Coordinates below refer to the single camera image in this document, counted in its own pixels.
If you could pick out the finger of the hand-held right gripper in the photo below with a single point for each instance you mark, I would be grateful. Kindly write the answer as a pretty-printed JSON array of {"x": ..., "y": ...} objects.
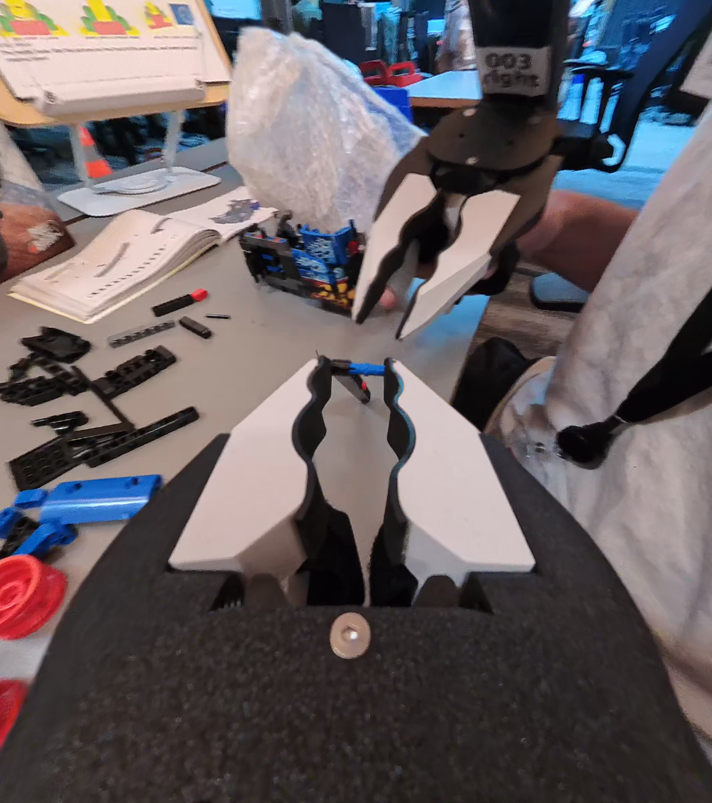
[
  {"x": 475, "y": 244},
  {"x": 393, "y": 226}
]

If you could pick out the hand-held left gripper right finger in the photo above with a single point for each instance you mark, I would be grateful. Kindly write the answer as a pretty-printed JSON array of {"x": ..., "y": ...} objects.
[{"x": 456, "y": 489}]

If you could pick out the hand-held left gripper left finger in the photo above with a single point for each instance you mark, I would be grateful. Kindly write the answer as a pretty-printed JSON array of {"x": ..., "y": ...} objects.
[{"x": 255, "y": 483}]

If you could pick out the small black lego piece blue pin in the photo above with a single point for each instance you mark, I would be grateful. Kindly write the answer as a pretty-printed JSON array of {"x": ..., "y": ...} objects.
[{"x": 356, "y": 384}]

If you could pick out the person's right forearm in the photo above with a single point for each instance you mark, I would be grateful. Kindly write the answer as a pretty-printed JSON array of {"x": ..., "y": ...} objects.
[{"x": 582, "y": 226}]

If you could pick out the partly built lego truck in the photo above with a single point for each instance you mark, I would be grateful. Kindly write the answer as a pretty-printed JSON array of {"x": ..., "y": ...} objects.
[{"x": 312, "y": 257}]

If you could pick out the long blue lego panel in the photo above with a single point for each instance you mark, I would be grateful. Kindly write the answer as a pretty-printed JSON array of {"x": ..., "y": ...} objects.
[{"x": 99, "y": 499}]

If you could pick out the pile of black lego pieces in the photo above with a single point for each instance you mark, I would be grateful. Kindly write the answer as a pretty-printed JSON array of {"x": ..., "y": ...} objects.
[{"x": 142, "y": 364}]

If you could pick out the short black lego connector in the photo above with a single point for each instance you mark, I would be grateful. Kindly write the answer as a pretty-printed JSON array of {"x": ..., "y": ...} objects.
[{"x": 196, "y": 327}]

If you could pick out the grey lego beam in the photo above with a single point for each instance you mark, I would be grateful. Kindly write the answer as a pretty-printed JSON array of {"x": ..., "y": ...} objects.
[{"x": 141, "y": 334}]

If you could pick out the black lego beam red tip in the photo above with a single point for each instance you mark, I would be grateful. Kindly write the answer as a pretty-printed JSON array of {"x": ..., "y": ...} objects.
[{"x": 174, "y": 305}]

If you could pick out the curved blue lego piece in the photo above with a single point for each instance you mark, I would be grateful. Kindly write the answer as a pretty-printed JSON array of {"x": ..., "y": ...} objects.
[{"x": 51, "y": 538}]

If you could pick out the open lego instruction booklet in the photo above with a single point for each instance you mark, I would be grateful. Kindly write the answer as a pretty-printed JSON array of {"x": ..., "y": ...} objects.
[{"x": 124, "y": 263}]

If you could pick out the person's right hand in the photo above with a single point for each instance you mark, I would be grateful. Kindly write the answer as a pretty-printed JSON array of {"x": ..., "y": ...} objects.
[{"x": 392, "y": 296}]

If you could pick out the background table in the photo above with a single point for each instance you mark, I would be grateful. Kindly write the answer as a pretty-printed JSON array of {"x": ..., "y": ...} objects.
[{"x": 444, "y": 88}]

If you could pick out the blue storage bin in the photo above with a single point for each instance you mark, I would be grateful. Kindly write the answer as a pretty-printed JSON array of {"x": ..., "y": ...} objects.
[{"x": 393, "y": 100}]

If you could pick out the clear crumpled plastic bag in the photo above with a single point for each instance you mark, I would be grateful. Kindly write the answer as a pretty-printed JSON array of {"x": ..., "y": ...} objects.
[{"x": 306, "y": 138}]

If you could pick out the black office chair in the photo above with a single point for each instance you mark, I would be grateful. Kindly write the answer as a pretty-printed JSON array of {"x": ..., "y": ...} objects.
[{"x": 657, "y": 63}]

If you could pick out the person's white shirt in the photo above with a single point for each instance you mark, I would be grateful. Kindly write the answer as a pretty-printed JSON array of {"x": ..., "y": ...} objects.
[{"x": 663, "y": 533}]

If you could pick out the orange traffic cone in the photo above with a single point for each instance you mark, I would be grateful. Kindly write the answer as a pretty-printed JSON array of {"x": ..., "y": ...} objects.
[{"x": 97, "y": 160}]

